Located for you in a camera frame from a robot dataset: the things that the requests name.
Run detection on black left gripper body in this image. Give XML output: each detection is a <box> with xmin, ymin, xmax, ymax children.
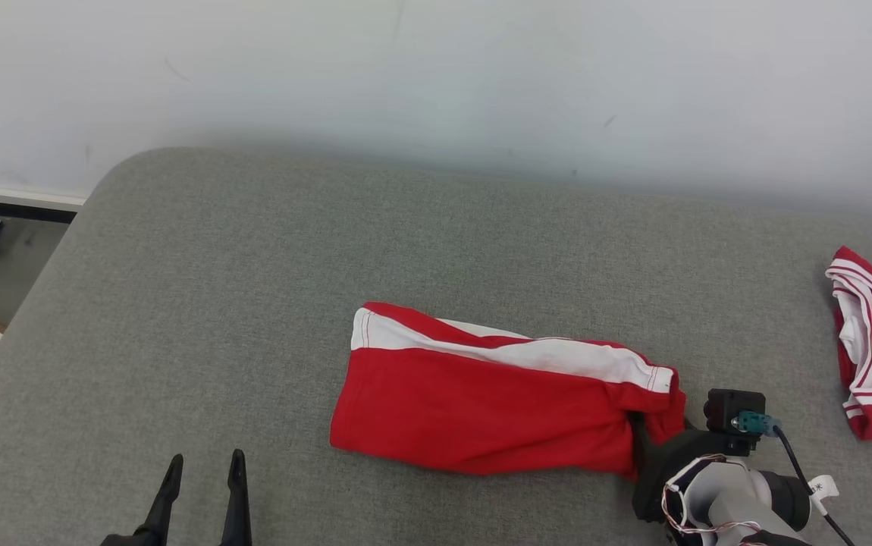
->
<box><xmin>100</xmin><ymin>531</ymin><xmax>165</xmax><ymax>546</ymax></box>

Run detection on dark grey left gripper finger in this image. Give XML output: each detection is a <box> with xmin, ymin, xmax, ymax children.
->
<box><xmin>143</xmin><ymin>453</ymin><xmax>185</xmax><ymax>541</ymax></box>
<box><xmin>221</xmin><ymin>449</ymin><xmax>253</xmax><ymax>546</ymax></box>

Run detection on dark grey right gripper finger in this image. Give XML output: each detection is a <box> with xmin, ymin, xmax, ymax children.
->
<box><xmin>627</xmin><ymin>413</ymin><xmax>655</xmax><ymax>480</ymax></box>

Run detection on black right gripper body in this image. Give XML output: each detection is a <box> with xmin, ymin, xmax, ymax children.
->
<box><xmin>631</xmin><ymin>428</ymin><xmax>753</xmax><ymax>524</ymax></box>

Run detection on red shorts with white stripe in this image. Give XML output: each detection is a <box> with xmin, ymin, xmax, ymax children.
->
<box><xmin>329</xmin><ymin>302</ymin><xmax>688</xmax><ymax>483</ymax></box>

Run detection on white and black baseboard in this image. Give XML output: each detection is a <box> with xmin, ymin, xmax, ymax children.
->
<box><xmin>0</xmin><ymin>184</ymin><xmax>89</xmax><ymax>225</ymax></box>

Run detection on thin red white wires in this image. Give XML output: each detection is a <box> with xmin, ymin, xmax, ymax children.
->
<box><xmin>660</xmin><ymin>453</ymin><xmax>764</xmax><ymax>544</ymax></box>

